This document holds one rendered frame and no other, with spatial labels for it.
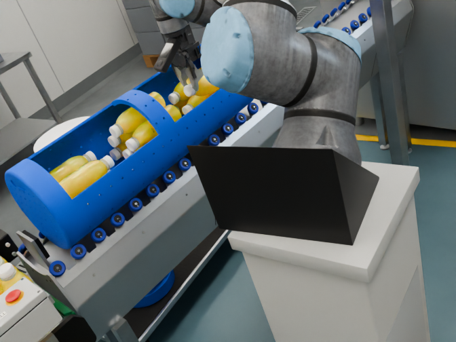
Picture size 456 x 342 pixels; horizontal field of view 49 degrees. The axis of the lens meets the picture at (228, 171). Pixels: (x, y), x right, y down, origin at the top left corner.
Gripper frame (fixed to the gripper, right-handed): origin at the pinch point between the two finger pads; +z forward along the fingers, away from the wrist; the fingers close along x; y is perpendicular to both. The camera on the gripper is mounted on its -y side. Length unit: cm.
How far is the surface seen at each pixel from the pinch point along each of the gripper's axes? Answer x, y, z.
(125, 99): 4.1, -22.1, -7.7
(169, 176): -5.4, -24.0, 18.8
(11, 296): -23, -85, 4
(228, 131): -5.8, 5.1, 19.6
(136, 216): -5.2, -40.9, 22.5
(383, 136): 11, 132, 106
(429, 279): -54, 47, 116
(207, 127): -7.7, -4.6, 11.6
